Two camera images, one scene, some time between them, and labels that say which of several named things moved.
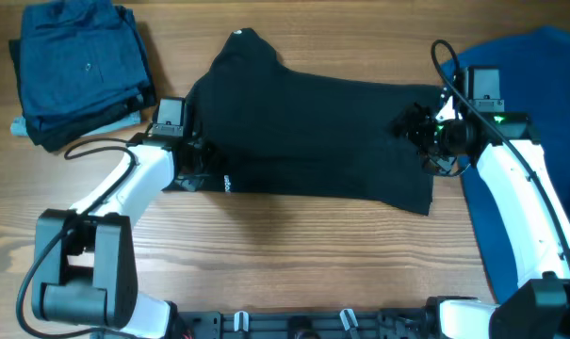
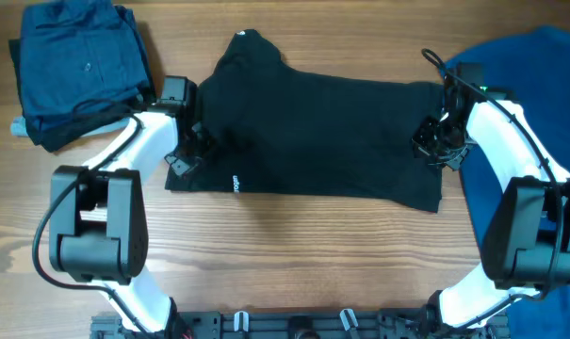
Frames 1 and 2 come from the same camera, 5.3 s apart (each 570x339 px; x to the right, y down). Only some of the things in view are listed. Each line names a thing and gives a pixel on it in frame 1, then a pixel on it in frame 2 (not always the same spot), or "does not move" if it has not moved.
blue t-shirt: [542, 73] does not move
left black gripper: [193, 160] to [184, 157]
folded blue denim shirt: [79, 57] does not move
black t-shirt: [278, 132] does not move
